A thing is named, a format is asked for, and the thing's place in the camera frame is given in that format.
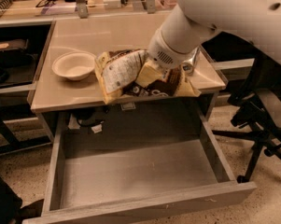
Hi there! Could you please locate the counter cabinet with beige top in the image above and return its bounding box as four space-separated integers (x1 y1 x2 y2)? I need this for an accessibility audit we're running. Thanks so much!
26 11 229 143

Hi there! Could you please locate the grey wooden drawer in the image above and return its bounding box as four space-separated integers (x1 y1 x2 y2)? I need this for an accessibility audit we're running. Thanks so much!
24 100 256 224

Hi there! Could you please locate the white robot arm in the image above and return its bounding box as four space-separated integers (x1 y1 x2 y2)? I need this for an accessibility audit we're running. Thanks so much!
147 0 281 72

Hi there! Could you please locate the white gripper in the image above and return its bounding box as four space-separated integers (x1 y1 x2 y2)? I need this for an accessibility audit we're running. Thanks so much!
135 29 198 88

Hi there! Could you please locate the black office chair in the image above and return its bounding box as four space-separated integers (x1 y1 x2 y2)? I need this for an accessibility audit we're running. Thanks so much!
208 33 281 183

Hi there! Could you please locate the brown chip bag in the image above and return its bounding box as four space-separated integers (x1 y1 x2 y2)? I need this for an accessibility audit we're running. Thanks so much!
95 49 201 104

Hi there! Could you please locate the silver drink can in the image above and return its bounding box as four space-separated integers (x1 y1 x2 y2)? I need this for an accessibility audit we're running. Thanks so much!
181 47 200 75

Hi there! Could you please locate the white paper bowl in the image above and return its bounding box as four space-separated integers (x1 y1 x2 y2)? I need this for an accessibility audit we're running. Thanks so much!
51 51 95 81

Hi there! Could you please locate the person in dark clothing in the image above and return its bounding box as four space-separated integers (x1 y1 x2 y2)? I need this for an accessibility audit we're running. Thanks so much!
0 176 44 224

